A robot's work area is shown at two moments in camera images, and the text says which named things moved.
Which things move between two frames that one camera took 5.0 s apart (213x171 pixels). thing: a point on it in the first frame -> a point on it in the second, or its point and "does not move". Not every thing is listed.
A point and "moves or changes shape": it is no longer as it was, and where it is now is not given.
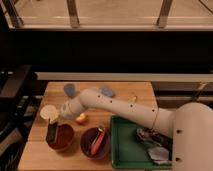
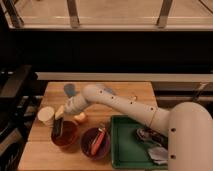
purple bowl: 86,142 does not move
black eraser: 52,131 -> 57,130
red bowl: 65,138 moves or changes shape
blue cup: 70,90 does not move
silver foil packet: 159,155 does not move
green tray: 127,149 does not move
